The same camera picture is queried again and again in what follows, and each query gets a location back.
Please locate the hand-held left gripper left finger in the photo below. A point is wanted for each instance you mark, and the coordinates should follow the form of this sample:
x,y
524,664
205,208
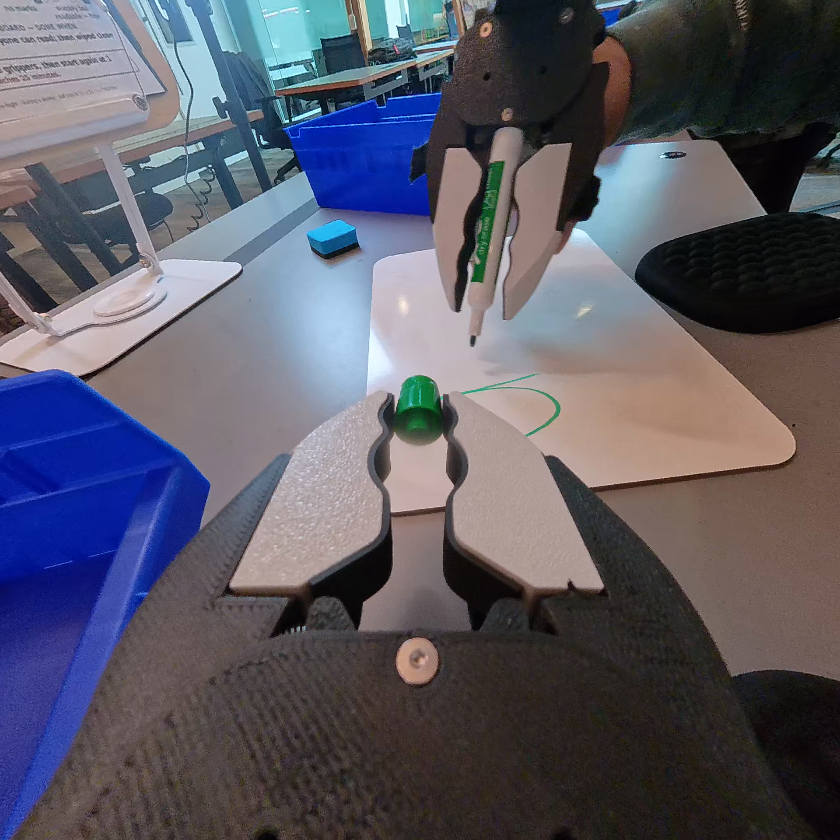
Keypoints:
x,y
321,499

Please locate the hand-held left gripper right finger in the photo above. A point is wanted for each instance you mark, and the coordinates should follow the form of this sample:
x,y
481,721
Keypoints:
x,y
512,505

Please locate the white document stand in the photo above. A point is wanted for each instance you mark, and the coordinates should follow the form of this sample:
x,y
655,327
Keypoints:
x,y
131,295

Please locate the blue plastic bin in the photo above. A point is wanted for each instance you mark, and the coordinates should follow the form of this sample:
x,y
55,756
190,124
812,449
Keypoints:
x,y
72,499
361,157
611,14

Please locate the black office chair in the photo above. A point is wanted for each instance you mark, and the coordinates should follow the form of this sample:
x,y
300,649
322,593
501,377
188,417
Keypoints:
x,y
259,98
342,52

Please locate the black backpack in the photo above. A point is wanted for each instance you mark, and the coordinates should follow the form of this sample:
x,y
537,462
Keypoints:
x,y
390,51

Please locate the person's dark trousers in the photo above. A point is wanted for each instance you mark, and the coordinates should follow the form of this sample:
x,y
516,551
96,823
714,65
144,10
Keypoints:
x,y
774,164

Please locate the white green-label dry-erase marker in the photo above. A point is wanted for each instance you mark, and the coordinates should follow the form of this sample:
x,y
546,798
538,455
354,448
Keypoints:
x,y
492,190

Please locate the black mesh cushion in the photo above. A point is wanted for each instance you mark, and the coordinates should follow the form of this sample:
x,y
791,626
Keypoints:
x,y
748,269

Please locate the blue whiteboard eraser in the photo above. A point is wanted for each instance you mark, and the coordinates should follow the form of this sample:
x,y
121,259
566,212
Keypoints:
x,y
333,237

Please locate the black tripod stand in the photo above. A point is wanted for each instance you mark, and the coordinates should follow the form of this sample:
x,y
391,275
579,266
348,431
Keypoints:
x,y
226,98

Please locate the green marker cap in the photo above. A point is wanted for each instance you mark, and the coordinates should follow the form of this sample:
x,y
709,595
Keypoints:
x,y
418,403

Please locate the wooden backing board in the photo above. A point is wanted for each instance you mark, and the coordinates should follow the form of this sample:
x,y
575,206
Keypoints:
x,y
167,65

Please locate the white whiteboard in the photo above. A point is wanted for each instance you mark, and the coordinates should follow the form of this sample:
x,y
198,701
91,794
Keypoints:
x,y
623,394

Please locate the wooden-top desk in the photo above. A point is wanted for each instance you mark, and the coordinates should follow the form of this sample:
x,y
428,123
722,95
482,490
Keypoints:
x,y
354,77
164,141

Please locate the person's right hand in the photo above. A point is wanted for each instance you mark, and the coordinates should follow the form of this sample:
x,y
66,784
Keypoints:
x,y
618,92

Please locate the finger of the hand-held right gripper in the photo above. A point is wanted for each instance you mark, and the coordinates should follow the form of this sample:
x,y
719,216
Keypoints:
x,y
453,216
541,216

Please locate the dark rounded pad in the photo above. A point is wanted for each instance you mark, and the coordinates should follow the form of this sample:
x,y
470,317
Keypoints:
x,y
794,741

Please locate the printed instruction sheet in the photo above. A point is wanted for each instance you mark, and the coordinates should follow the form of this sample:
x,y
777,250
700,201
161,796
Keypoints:
x,y
59,59

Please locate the person's right forearm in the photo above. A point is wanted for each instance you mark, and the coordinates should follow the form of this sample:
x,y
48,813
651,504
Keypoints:
x,y
722,59

